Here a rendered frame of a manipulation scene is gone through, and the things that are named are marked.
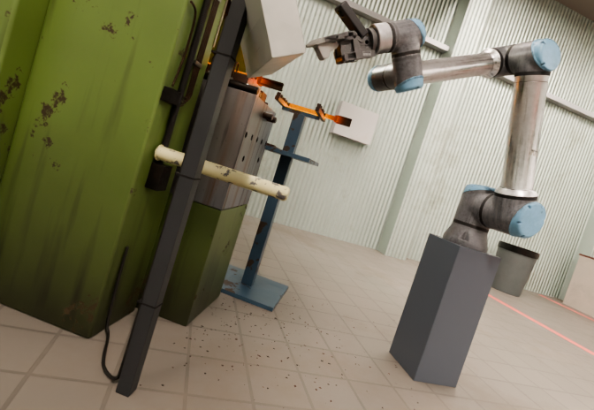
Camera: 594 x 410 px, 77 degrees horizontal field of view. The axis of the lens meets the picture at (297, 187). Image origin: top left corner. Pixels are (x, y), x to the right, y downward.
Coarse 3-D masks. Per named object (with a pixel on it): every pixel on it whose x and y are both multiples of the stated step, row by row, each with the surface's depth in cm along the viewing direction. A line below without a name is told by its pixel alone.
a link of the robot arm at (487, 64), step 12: (492, 48) 147; (504, 48) 146; (432, 60) 137; (444, 60) 138; (456, 60) 140; (468, 60) 141; (480, 60) 143; (492, 60) 145; (504, 60) 145; (372, 72) 132; (384, 72) 126; (432, 72) 136; (444, 72) 138; (456, 72) 140; (468, 72) 143; (480, 72) 145; (492, 72) 147; (504, 72) 148; (372, 84) 133; (384, 84) 128
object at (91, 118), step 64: (64, 0) 115; (128, 0) 113; (192, 0) 113; (64, 64) 116; (128, 64) 113; (64, 128) 116; (128, 128) 113; (0, 192) 120; (64, 192) 117; (128, 192) 114; (0, 256) 120; (64, 256) 117; (128, 256) 124; (64, 320) 117
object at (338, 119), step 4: (292, 104) 210; (292, 108) 212; (296, 108) 210; (300, 108) 209; (304, 108) 209; (308, 112) 209; (312, 112) 208; (328, 116) 207; (332, 116) 207; (336, 116) 205; (340, 116) 206; (336, 120) 206; (340, 120) 207; (344, 120) 206; (348, 120) 206; (340, 124) 206; (344, 124) 206; (348, 124) 206
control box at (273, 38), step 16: (256, 0) 81; (272, 0) 79; (288, 0) 80; (256, 16) 85; (272, 16) 80; (288, 16) 81; (256, 32) 88; (272, 32) 80; (288, 32) 81; (256, 48) 92; (272, 48) 81; (288, 48) 82; (304, 48) 83; (256, 64) 97; (272, 64) 91
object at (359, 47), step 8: (344, 32) 109; (352, 32) 109; (368, 32) 114; (344, 40) 110; (352, 40) 111; (360, 40) 112; (368, 40) 113; (376, 40) 112; (344, 48) 111; (352, 48) 111; (360, 48) 113; (368, 48) 113; (376, 48) 114; (336, 56) 115; (344, 56) 110; (352, 56) 112; (360, 56) 111; (368, 56) 114; (336, 64) 117
